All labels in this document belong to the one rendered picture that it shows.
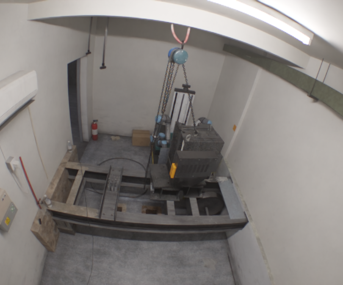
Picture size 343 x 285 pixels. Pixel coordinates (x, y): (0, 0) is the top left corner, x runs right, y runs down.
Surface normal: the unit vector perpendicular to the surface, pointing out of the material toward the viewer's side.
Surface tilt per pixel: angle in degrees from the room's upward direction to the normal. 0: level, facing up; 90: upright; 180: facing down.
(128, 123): 90
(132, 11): 90
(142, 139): 90
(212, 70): 90
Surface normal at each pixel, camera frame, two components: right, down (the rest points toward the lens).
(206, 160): 0.22, 0.58
